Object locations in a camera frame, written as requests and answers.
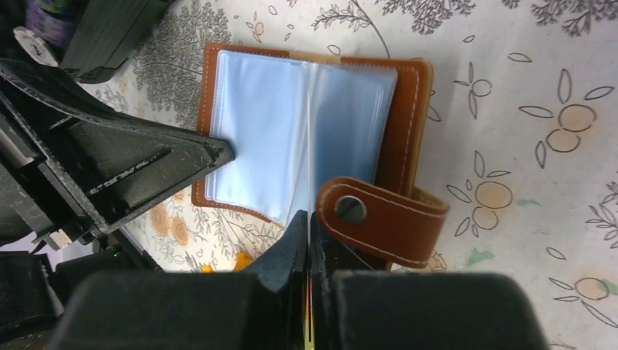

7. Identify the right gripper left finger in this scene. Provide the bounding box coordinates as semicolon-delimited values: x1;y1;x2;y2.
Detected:
244;210;308;349

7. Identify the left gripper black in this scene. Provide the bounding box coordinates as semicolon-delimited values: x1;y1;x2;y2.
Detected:
1;58;234;250

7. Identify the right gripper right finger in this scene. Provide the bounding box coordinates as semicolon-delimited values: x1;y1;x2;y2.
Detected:
310;212;375;349

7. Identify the brown leather card holder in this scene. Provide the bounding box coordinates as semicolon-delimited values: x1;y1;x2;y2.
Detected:
192;42;449;268

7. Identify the orange green brown card stack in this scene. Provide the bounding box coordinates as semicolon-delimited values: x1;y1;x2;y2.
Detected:
198;252;254;273

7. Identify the black poker chip case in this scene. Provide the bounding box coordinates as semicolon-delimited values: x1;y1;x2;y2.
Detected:
1;0;171;84

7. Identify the white dealer chip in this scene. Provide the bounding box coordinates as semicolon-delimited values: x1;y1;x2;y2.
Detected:
13;26;60;68

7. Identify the purple chip stack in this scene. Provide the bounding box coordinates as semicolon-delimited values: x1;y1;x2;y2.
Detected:
26;0;81;49

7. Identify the floral patterned table mat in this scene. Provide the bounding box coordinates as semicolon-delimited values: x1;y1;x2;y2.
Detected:
86;1;617;349

